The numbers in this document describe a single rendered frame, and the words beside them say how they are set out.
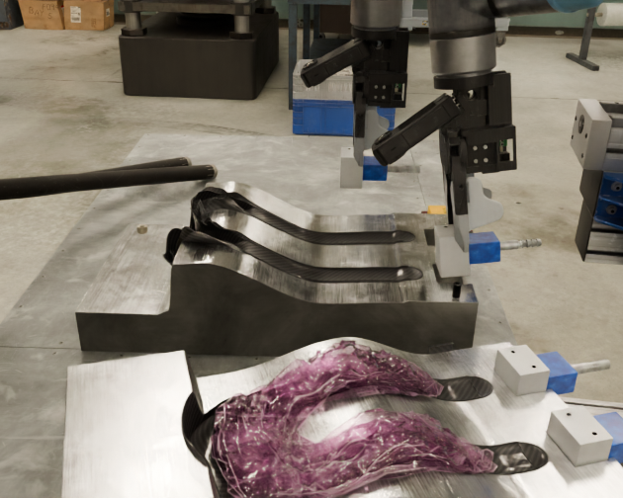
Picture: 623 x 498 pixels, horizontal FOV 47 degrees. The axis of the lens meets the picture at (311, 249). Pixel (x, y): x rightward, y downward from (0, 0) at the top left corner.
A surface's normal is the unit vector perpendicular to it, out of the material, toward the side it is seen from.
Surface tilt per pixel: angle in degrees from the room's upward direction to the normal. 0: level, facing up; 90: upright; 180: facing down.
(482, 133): 82
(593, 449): 90
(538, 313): 0
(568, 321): 0
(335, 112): 91
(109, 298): 0
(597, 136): 90
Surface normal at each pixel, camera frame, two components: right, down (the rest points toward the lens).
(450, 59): -0.50, 0.34
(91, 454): 0.01, -0.89
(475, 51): 0.15, 0.29
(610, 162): -0.15, 0.45
